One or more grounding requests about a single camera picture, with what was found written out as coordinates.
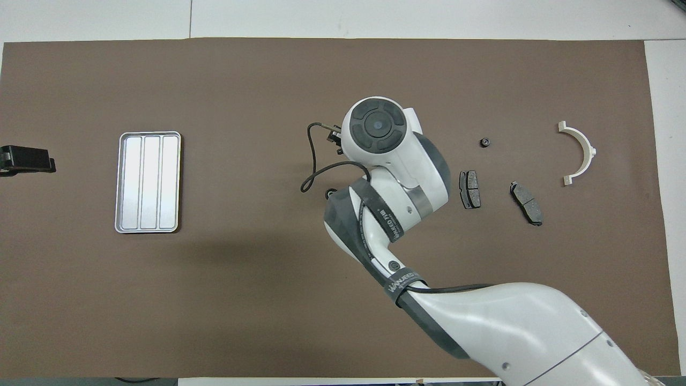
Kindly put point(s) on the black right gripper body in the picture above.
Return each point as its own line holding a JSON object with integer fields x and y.
{"x": 335, "y": 135}

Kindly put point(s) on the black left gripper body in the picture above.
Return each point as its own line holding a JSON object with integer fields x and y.
{"x": 5, "y": 161}

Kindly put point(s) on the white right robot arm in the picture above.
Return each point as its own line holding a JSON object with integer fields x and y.
{"x": 509, "y": 321}

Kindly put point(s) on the silver metal tray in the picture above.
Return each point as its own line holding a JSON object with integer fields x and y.
{"x": 148, "y": 182}

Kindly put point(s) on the dark grey brake pad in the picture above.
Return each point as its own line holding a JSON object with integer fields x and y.
{"x": 527, "y": 203}
{"x": 470, "y": 189}

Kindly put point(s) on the brown table mat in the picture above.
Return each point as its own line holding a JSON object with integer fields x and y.
{"x": 214, "y": 295}

